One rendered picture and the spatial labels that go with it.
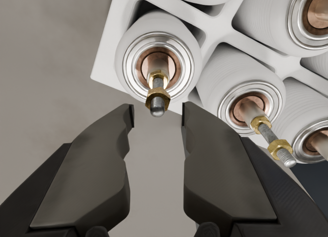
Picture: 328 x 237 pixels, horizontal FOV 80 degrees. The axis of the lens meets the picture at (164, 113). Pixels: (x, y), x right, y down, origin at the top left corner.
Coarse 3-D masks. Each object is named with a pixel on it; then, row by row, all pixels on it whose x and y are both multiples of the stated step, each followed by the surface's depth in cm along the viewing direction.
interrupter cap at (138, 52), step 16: (160, 32) 19; (128, 48) 19; (144, 48) 19; (160, 48) 20; (176, 48) 20; (128, 64) 20; (144, 64) 21; (176, 64) 20; (192, 64) 20; (128, 80) 21; (144, 80) 21; (176, 80) 21; (144, 96) 22; (176, 96) 22
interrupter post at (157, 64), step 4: (156, 60) 20; (160, 60) 20; (152, 64) 19; (156, 64) 19; (160, 64) 19; (164, 64) 19; (148, 68) 19; (152, 68) 18; (156, 68) 18; (160, 68) 18; (164, 68) 18; (168, 68) 20; (148, 72) 18; (164, 72) 18; (168, 72) 18; (148, 76) 18; (168, 76) 18
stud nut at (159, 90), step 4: (152, 88) 15; (156, 88) 14; (160, 88) 14; (148, 92) 14; (152, 92) 14; (156, 92) 14; (160, 92) 14; (164, 92) 14; (148, 96) 14; (152, 96) 14; (156, 96) 14; (160, 96) 14; (164, 96) 14; (168, 96) 14; (148, 100) 14; (164, 100) 14; (168, 100) 14; (148, 104) 14; (164, 104) 14; (168, 104) 14; (148, 108) 15
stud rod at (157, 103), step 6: (156, 78) 17; (156, 84) 16; (162, 84) 16; (156, 102) 13; (162, 102) 14; (150, 108) 13; (156, 108) 13; (162, 108) 13; (156, 114) 13; (162, 114) 13
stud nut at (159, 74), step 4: (152, 72) 18; (156, 72) 17; (160, 72) 17; (152, 76) 17; (156, 76) 17; (160, 76) 17; (164, 76) 17; (148, 80) 18; (152, 80) 17; (164, 80) 17; (168, 80) 18; (148, 84) 18; (164, 84) 18; (164, 88) 18
